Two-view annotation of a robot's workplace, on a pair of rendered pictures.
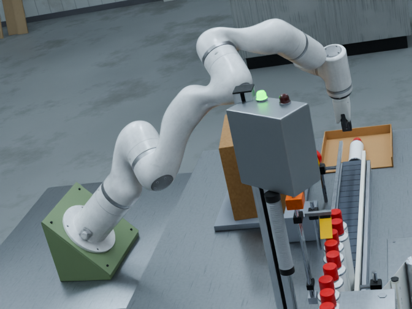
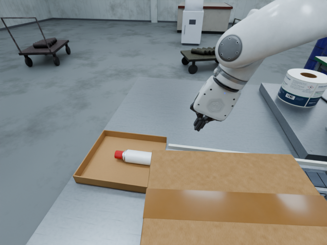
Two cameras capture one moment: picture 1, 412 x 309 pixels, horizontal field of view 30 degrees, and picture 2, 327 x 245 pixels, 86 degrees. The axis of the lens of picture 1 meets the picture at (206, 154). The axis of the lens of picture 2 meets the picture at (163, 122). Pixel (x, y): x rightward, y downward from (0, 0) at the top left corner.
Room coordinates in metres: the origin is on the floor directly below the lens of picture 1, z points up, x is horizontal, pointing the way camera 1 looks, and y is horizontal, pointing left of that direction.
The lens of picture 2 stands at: (2.55, -0.06, 1.40)
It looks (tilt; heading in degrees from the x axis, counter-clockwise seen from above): 38 degrees down; 262
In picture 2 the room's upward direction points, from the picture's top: straight up
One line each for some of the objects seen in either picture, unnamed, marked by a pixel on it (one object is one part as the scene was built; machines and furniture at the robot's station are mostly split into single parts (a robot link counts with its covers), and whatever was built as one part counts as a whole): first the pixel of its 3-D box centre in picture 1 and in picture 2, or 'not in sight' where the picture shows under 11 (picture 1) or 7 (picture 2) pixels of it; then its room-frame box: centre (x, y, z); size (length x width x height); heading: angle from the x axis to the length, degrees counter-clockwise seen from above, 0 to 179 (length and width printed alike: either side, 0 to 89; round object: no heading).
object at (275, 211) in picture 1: (279, 233); not in sight; (1.55, -0.13, 1.18); 0.04 x 0.04 x 0.21
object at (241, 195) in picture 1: (263, 160); (220, 238); (2.41, -0.19, 0.99); 0.30 x 0.24 x 0.27; 170
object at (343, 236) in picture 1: (341, 255); not in sight; (1.72, -0.28, 0.98); 0.05 x 0.05 x 0.20
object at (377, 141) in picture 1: (357, 148); (125, 157); (2.63, -0.56, 0.85); 0.30 x 0.26 x 0.04; 163
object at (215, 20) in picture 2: not in sight; (202, 16); (-0.27, -8.37, 0.45); 2.38 x 1.93 x 0.90; 73
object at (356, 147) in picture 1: (356, 152); (140, 157); (2.57, -0.54, 0.86); 0.20 x 0.05 x 0.05; 163
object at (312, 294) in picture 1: (315, 246); not in sight; (1.69, -0.22, 1.04); 0.10 x 0.04 x 0.33; 73
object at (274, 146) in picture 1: (274, 144); not in sight; (1.60, -0.16, 1.38); 0.17 x 0.10 x 0.19; 38
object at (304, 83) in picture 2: not in sight; (301, 87); (1.64, -0.86, 0.95); 0.20 x 0.20 x 0.14
